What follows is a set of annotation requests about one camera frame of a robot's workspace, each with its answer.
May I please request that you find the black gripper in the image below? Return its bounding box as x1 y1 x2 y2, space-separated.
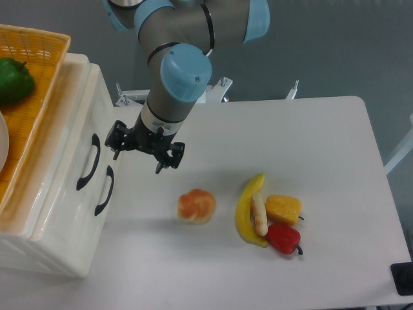
105 120 185 174

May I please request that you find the black top drawer handle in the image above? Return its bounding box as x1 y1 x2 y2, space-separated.
76 133 101 191

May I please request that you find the black drawer handle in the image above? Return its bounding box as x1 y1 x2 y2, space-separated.
94 165 115 216
76 133 101 191

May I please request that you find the white drawer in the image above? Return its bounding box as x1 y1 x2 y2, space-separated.
29 64 116 277

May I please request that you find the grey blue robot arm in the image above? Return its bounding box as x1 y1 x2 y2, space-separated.
104 1 270 170

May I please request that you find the white plastic drawer cabinet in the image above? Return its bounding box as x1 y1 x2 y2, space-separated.
1 54 119 277

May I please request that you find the toy bread roll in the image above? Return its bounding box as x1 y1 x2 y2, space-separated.
177 189 216 225

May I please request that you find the yellow toy banana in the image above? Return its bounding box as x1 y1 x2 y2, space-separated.
235 173 268 248

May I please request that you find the toy baguette stick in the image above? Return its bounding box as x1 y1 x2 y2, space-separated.
251 192 268 236

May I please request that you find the orange woven basket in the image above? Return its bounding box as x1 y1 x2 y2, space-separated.
1 24 71 210

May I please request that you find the green toy bell pepper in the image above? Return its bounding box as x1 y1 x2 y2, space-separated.
1 57 35 107

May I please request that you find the white plate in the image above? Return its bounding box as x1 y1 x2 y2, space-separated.
0 114 9 170

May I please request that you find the yellow toy bell pepper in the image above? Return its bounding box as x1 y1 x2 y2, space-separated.
265 194 303 226

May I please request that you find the red toy bell pepper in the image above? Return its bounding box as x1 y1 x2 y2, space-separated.
266 223 303 255

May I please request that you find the black device at edge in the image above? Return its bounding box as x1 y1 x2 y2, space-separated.
390 262 413 296

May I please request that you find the black lower drawer handle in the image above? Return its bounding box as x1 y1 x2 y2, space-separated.
94 165 115 216

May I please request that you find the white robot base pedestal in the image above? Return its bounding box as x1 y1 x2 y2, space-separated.
196 83 228 104

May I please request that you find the white frame bracket right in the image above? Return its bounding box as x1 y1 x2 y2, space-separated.
285 79 299 100

